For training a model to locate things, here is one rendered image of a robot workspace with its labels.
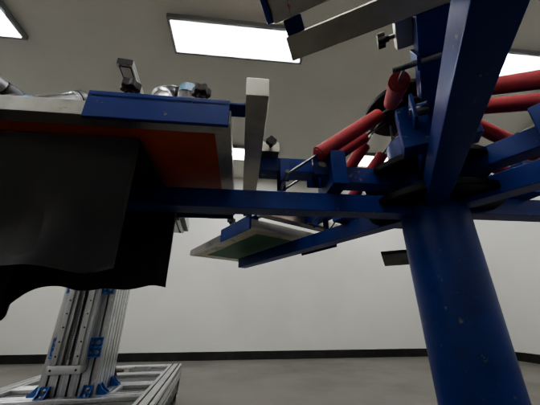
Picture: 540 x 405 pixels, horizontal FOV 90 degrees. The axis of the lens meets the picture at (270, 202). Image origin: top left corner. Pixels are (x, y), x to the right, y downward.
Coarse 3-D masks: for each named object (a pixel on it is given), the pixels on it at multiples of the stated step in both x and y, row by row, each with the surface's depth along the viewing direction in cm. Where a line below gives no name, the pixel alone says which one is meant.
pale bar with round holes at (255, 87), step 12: (252, 84) 58; (264, 84) 59; (252, 96) 58; (264, 96) 58; (252, 108) 61; (264, 108) 61; (252, 120) 64; (264, 120) 64; (252, 132) 69; (252, 144) 73; (252, 156) 79; (252, 168) 85; (252, 180) 93
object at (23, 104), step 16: (0, 96) 56; (16, 96) 57; (0, 112) 56; (16, 112) 56; (32, 112) 56; (48, 112) 56; (64, 112) 57; (80, 112) 57; (144, 128) 61; (160, 128) 61; (176, 128) 61; (192, 128) 61; (208, 128) 61; (224, 128) 61; (224, 144) 67; (224, 160) 74; (224, 176) 82
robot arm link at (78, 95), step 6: (78, 90) 167; (36, 96) 140; (42, 96) 143; (48, 96) 146; (54, 96) 149; (60, 96) 152; (66, 96) 156; (72, 96) 159; (78, 96) 163; (84, 96) 166
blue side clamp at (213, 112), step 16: (96, 96) 58; (112, 96) 58; (128, 96) 58; (144, 96) 59; (160, 96) 59; (176, 96) 60; (96, 112) 56; (112, 112) 56; (128, 112) 57; (144, 112) 57; (160, 112) 58; (176, 112) 58; (192, 112) 59; (208, 112) 59; (224, 112) 60
